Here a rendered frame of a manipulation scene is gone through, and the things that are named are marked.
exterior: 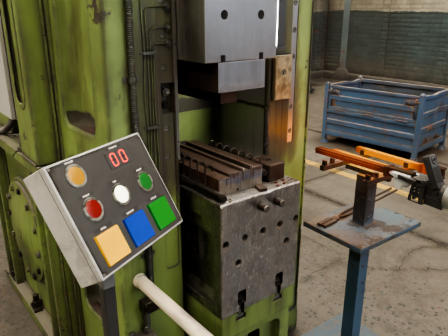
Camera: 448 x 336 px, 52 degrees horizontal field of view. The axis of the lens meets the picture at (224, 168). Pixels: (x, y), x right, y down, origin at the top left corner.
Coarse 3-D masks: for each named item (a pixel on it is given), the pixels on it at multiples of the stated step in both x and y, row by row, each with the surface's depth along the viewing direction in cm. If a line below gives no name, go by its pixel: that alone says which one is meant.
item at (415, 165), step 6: (366, 150) 198; (372, 150) 197; (372, 156) 196; (378, 156) 193; (384, 156) 190; (390, 156) 189; (396, 156) 189; (396, 162) 186; (402, 162) 184; (408, 162) 182; (414, 162) 181; (414, 168) 180; (420, 168) 177; (444, 168) 171; (426, 174) 176; (444, 174) 172
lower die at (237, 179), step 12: (180, 144) 187; (204, 144) 190; (180, 156) 179; (192, 156) 175; (204, 156) 175; (228, 156) 172; (180, 168) 172; (192, 168) 165; (204, 168) 165; (216, 168) 162; (228, 168) 162; (240, 168) 159; (252, 168) 163; (216, 180) 155; (228, 180) 157; (240, 180) 160; (252, 180) 164; (228, 192) 158
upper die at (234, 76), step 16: (192, 64) 152; (208, 64) 145; (224, 64) 143; (240, 64) 147; (256, 64) 151; (192, 80) 154; (208, 80) 147; (224, 80) 145; (240, 80) 149; (256, 80) 153
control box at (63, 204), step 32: (64, 160) 104; (96, 160) 111; (128, 160) 120; (32, 192) 102; (64, 192) 101; (96, 192) 108; (128, 192) 116; (160, 192) 125; (64, 224) 101; (96, 224) 104; (64, 256) 104; (96, 256) 101; (128, 256) 109
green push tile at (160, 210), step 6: (162, 198) 124; (150, 204) 120; (156, 204) 121; (162, 204) 123; (168, 204) 125; (150, 210) 119; (156, 210) 121; (162, 210) 122; (168, 210) 124; (156, 216) 120; (162, 216) 122; (168, 216) 124; (174, 216) 125; (156, 222) 120; (162, 222) 121; (168, 222) 123; (162, 228) 120
